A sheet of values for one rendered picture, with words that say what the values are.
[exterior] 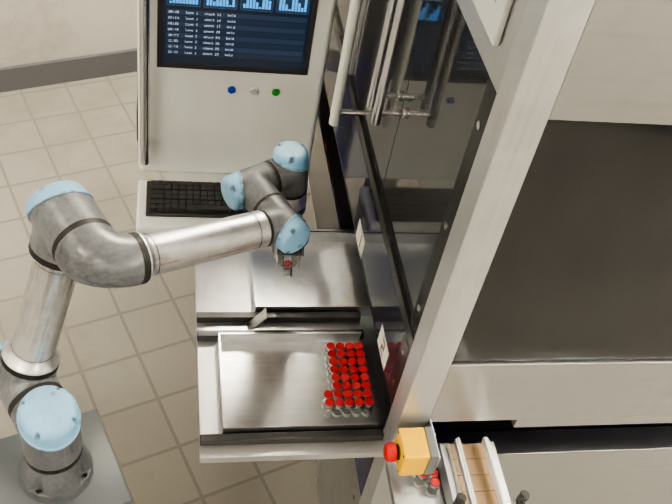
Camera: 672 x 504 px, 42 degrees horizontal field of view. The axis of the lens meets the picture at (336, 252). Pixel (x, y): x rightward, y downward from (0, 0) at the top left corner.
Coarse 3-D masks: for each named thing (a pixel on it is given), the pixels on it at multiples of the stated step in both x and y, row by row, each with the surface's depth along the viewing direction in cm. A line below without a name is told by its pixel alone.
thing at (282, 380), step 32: (224, 352) 205; (256, 352) 206; (288, 352) 208; (320, 352) 209; (224, 384) 199; (256, 384) 200; (288, 384) 201; (320, 384) 203; (224, 416) 193; (256, 416) 194; (288, 416) 195; (320, 416) 196; (352, 416) 198
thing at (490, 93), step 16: (480, 112) 139; (480, 128) 139; (464, 160) 146; (464, 176) 146; (448, 208) 153; (448, 224) 153; (432, 256) 162; (432, 272) 162; (416, 304) 172; (416, 320) 172; (400, 352) 181; (400, 368) 181
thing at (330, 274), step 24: (312, 240) 235; (336, 240) 236; (264, 264) 227; (312, 264) 229; (336, 264) 231; (360, 264) 232; (264, 288) 221; (288, 288) 222; (312, 288) 223; (336, 288) 225; (360, 288) 226; (360, 312) 219
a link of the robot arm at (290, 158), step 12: (288, 144) 185; (300, 144) 185; (276, 156) 183; (288, 156) 182; (300, 156) 183; (276, 168) 183; (288, 168) 183; (300, 168) 184; (288, 180) 184; (300, 180) 186; (288, 192) 188; (300, 192) 189
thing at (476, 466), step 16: (448, 448) 190; (464, 448) 191; (480, 448) 191; (448, 464) 187; (464, 464) 183; (480, 464) 188; (496, 464) 188; (448, 480) 184; (464, 480) 182; (480, 480) 186; (496, 480) 181; (448, 496) 184; (464, 496) 174; (480, 496) 183; (496, 496) 183; (528, 496) 177
